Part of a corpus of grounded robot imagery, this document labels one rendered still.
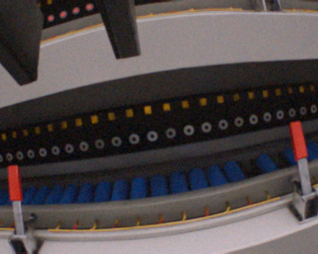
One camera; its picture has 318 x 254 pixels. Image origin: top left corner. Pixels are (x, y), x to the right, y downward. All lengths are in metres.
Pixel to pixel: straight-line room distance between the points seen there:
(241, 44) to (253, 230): 0.16
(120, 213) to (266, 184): 0.14
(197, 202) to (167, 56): 0.13
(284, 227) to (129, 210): 0.15
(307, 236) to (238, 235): 0.07
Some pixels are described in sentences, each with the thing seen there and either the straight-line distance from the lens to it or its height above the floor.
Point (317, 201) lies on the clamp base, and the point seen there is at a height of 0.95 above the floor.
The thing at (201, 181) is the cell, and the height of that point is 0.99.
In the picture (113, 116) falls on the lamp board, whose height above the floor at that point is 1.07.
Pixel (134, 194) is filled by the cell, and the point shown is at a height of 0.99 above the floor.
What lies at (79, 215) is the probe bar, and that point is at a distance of 0.34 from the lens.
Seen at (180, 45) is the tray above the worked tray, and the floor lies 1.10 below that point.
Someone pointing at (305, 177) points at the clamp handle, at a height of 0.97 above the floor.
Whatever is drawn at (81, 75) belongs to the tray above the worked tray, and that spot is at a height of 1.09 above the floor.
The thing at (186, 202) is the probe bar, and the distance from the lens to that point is 0.33.
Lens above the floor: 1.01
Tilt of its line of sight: 6 degrees up
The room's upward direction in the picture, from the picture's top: 9 degrees counter-clockwise
